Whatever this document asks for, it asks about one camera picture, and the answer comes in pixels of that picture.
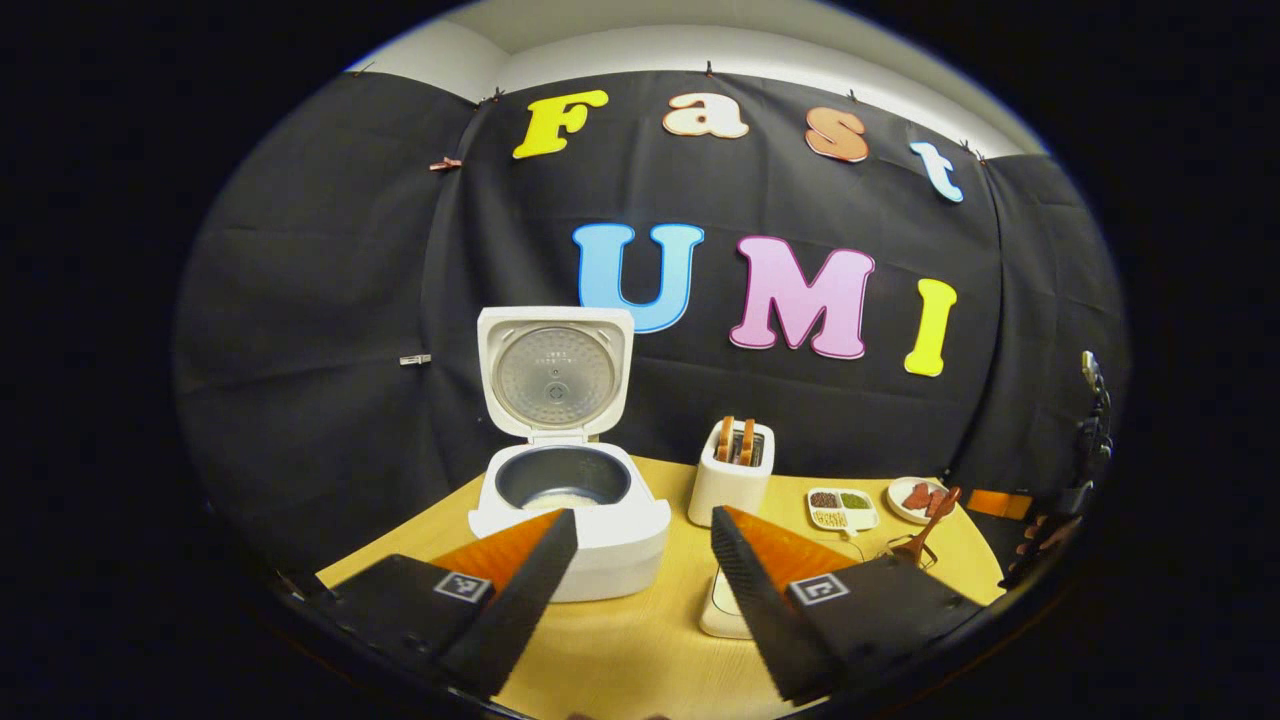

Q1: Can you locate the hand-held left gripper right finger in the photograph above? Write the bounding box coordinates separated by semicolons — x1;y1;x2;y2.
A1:
710;505;986;704

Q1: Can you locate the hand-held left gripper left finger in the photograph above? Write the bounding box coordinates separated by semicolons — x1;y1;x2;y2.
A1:
300;508;581;698

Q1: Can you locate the clear tray of rice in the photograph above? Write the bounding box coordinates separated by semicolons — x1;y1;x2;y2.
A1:
698;565;753;641

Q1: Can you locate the white round plate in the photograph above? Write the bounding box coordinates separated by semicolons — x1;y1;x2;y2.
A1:
888;477;953;525

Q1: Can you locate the white toaster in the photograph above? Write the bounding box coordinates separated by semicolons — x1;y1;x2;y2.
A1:
687;418;777;529

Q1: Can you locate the metal wire chopstick holder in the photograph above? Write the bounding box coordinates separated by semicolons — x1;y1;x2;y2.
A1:
878;533;941;573

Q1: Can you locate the white rice cooker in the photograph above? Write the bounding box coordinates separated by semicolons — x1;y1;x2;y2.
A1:
468;306;673;603

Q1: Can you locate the white divided dish of beans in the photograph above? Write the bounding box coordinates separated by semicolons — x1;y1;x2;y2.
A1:
806;487;880;533

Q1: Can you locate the black backdrop cloth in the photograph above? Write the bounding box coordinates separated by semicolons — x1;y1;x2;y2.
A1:
175;68;1129;601

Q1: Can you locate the brown wooden spoon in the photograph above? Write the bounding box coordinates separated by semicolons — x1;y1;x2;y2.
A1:
893;487;963;563

